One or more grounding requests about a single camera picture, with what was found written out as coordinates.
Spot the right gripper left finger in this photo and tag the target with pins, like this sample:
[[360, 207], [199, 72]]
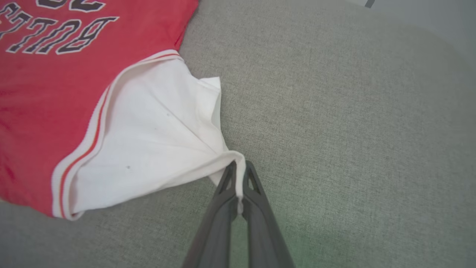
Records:
[[215, 230]]

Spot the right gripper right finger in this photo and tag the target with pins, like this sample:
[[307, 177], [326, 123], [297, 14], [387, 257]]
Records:
[[264, 234]]

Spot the red and white jersey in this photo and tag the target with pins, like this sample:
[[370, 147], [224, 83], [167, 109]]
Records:
[[93, 111]]

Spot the grey fabric sofa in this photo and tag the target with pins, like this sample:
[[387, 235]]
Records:
[[334, 130]]

